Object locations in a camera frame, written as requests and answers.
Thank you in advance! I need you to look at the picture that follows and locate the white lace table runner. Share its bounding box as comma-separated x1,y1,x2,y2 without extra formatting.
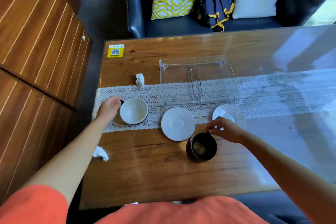
92,68,336,134

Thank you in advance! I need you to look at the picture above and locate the person's left hand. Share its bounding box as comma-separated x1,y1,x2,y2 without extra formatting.
96,96,123,124

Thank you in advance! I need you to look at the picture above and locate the yellow square sticker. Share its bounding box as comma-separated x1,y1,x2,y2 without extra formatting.
107,44,124,58

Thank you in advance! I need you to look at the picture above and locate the person's left forearm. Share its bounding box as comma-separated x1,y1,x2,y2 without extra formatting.
25,118,114,206

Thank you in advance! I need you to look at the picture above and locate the person's right hand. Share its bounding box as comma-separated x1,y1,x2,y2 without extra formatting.
205,116,246,144

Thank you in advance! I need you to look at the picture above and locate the black cup with white inside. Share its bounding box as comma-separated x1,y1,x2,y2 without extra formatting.
119,97,149,125

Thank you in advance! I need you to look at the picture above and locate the large white saucer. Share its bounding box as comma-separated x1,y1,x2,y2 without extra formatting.
161,107,196,142

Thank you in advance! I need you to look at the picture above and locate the person's orange shirt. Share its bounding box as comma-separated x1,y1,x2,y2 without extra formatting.
0,184,269,224

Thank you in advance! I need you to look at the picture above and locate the small white saucer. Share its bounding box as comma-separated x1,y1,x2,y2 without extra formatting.
212,104,247,131

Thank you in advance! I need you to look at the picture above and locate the black cup with dark inside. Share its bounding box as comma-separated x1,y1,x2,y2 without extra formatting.
186,131,218,163

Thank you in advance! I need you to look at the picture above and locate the black leather sofa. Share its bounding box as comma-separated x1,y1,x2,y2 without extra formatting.
122,0,336,39

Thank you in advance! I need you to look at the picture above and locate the clear acrylic tray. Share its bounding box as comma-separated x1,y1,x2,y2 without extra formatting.
159,58,241,106

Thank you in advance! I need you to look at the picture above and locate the person's right forearm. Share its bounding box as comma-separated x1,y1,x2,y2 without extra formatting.
237,129,336,224

